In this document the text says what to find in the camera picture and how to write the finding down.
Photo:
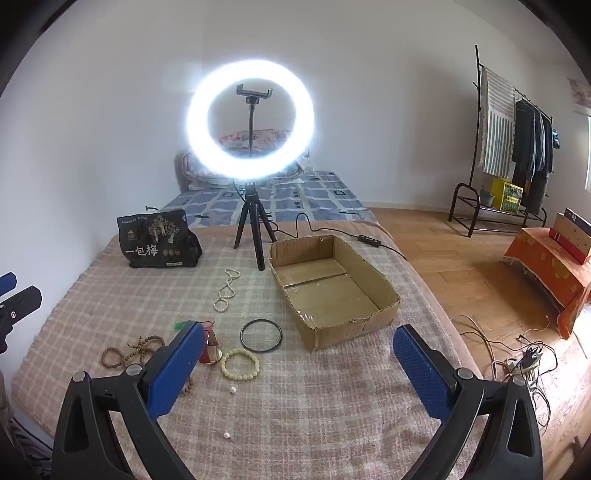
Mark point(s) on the pink plaid blanket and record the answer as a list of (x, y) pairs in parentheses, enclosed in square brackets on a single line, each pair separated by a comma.
[(138, 300)]

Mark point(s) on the black tripod legs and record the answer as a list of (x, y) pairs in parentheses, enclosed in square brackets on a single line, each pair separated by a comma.
[(249, 217)]

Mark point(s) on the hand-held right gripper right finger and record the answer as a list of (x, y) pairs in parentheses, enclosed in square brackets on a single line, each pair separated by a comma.
[(420, 369)]

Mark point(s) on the cardboard box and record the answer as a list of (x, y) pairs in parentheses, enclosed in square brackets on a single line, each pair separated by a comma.
[(323, 277)]

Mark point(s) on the black phone holder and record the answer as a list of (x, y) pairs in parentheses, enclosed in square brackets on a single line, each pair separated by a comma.
[(251, 120)]

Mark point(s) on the black printed bag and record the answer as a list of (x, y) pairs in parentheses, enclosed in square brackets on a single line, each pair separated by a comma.
[(157, 240)]

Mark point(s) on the long brown bead strand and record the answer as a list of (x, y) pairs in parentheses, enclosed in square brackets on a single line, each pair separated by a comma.
[(147, 341)]

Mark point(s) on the blue patterned bedsheet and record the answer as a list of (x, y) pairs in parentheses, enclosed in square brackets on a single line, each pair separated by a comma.
[(300, 194)]

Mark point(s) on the brown and red gift box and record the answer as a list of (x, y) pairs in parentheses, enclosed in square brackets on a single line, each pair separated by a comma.
[(570, 230)]

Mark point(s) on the black power adapter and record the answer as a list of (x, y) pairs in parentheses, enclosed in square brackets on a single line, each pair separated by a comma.
[(528, 357)]

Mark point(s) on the yellow box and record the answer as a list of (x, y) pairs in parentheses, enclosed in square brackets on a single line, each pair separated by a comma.
[(505, 194)]

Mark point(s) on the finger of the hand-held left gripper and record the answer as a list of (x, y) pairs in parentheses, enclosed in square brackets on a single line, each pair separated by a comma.
[(21, 301), (7, 282)]

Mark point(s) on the white power strip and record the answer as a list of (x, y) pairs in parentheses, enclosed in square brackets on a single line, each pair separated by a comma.
[(517, 369)]

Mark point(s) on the dark hanging clothes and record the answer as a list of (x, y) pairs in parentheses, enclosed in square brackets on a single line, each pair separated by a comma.
[(531, 147)]

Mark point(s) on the small grey pot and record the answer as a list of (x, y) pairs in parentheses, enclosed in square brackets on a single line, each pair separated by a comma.
[(487, 197)]

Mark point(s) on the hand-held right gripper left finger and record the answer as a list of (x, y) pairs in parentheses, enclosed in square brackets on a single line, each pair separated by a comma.
[(175, 369)]

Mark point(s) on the floral folded quilt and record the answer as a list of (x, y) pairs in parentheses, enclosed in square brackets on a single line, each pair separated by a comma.
[(198, 175)]

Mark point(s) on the dark thin bangle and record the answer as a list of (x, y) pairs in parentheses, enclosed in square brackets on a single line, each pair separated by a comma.
[(241, 337)]

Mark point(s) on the dark striped cloth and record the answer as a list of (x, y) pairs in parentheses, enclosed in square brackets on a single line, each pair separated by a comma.
[(18, 447)]

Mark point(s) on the wall poster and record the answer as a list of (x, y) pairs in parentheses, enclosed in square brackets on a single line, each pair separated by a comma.
[(581, 94)]

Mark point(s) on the striped hanging cloth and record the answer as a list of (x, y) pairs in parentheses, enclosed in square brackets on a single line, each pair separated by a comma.
[(496, 129)]

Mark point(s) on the window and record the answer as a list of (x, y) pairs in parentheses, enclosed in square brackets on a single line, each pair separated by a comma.
[(588, 152)]

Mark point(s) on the black metal coat rack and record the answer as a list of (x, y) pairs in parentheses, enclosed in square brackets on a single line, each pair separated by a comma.
[(475, 69)]

